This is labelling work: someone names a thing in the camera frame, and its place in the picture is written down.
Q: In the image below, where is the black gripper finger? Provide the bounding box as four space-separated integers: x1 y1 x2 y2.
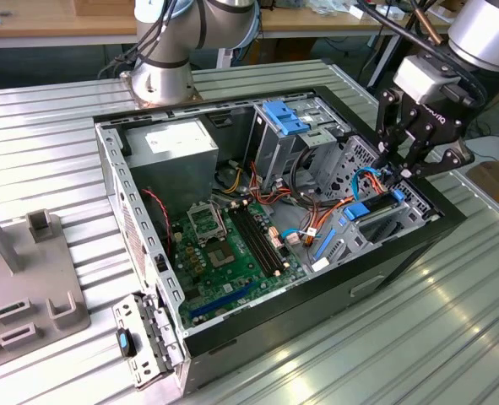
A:
374 89 420 170
390 126 476 184

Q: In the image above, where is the blue data wire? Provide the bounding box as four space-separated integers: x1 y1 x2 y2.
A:
352 166 392 203

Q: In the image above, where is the black disk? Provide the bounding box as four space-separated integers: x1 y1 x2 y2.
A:
313 188 405 263

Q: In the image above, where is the orange power wire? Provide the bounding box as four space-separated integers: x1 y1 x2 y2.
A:
306 170 392 250

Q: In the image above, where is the grey metal disk bay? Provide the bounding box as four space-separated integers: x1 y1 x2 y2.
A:
310 185 441 273

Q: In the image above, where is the white board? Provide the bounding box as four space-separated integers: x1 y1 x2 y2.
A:
464 135 499 164

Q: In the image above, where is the blue plastic drive latch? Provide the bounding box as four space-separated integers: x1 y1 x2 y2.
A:
262 100 312 136

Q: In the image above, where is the small white box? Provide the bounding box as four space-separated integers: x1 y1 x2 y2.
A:
375 4 406 21

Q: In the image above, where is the flat white box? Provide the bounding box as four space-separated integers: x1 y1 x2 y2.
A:
434 6 461 23

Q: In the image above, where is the grey metal drive cage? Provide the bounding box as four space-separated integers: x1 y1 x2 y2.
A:
248 97 354 193

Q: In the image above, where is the long wooden desk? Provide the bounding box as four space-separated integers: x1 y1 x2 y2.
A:
257 0 453 88

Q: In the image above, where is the clear plastic bag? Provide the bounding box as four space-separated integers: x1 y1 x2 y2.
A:
306 0 347 17

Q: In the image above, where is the black RAM slot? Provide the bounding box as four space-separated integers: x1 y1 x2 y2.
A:
244 202 293 269
238 204 288 273
233 205 284 276
228 206 280 279

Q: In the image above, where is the black open PC case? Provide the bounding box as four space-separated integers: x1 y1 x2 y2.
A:
92 85 469 396

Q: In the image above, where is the open metal socket cover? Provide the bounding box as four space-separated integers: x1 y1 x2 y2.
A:
187 201 228 248

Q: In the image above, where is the green motherboard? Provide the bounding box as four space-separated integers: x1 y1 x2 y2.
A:
168 200 309 330

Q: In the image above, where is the grey power supply unit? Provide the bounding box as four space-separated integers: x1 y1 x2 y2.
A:
122 117 220 219

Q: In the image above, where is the blue expansion slot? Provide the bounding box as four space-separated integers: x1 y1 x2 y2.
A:
189 281 254 321

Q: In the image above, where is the wooden box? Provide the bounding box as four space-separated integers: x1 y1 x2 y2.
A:
72 0 137 17

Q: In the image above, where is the grey metal slot retainer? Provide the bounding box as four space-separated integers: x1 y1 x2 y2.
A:
111 293 187 390

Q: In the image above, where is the blue black latch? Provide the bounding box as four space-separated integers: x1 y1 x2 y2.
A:
116 328 137 358

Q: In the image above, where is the grey parts rack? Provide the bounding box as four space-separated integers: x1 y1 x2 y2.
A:
0 192 92 373

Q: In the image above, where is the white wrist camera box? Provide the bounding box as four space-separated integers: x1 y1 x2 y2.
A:
392 55 462 105

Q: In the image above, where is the thick black cable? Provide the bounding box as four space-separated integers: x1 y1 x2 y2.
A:
290 148 317 199

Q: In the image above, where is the black cable with copper plug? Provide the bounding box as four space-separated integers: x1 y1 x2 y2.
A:
356 0 486 109

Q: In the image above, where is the orange black wire bundle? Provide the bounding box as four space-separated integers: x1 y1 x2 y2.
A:
248 162 354 212

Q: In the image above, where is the light blue motherboard wire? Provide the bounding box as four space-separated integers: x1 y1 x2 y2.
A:
279 226 318 248

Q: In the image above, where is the yellow black wire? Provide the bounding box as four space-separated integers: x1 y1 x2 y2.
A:
213 159 246 196

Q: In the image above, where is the square brown base plate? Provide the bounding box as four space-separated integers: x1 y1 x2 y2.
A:
121 71 204 110

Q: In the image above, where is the red black fan wire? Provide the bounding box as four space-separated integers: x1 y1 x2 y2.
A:
141 188 173 258

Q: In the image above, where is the black cable bundle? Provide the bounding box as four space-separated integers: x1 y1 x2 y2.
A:
95 0 206 82

